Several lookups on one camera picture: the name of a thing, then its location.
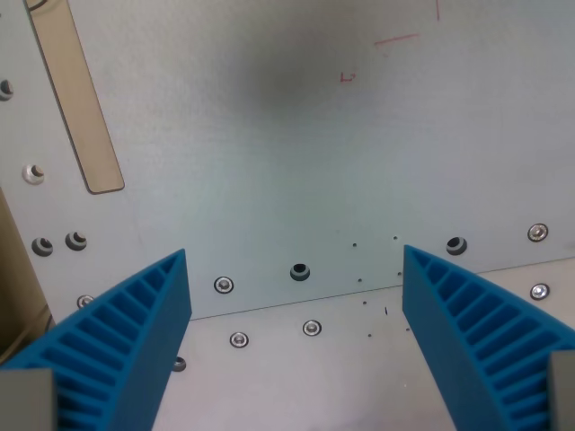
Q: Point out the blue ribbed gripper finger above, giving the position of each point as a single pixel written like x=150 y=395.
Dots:
x=476 y=341
x=135 y=341

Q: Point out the black recessed screw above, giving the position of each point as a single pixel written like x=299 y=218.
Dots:
x=179 y=363

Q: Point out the silver hex socket screw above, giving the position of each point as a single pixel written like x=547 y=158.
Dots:
x=539 y=291
x=83 y=300
x=239 y=340
x=537 y=232
x=223 y=285
x=312 y=328

